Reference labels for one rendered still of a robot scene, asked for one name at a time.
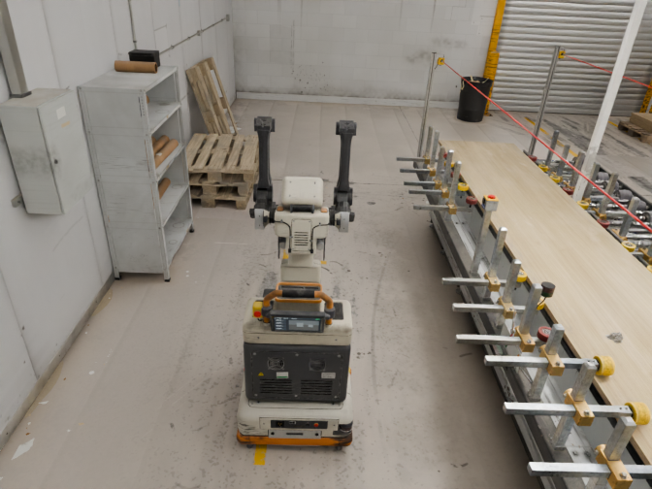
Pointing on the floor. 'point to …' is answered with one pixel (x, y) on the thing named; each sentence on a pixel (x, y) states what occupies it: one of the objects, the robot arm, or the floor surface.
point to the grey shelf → (138, 166)
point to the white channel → (610, 95)
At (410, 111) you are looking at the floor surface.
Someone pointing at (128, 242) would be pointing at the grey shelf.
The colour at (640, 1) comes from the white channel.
